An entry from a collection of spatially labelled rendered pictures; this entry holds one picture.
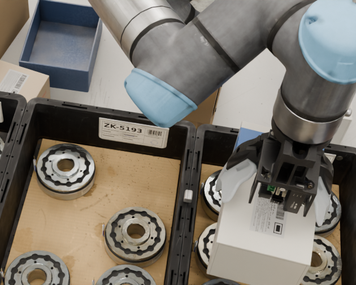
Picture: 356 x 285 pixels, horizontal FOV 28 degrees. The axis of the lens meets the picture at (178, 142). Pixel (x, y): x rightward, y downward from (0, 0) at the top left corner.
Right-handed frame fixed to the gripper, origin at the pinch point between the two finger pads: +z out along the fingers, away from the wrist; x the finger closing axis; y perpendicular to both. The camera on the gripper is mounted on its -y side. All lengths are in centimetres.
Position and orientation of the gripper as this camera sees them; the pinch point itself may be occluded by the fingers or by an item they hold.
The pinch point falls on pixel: (269, 198)
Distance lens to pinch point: 97.1
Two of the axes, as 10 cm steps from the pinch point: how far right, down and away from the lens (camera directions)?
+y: -2.1, 7.8, -5.9
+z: -1.1, 5.9, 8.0
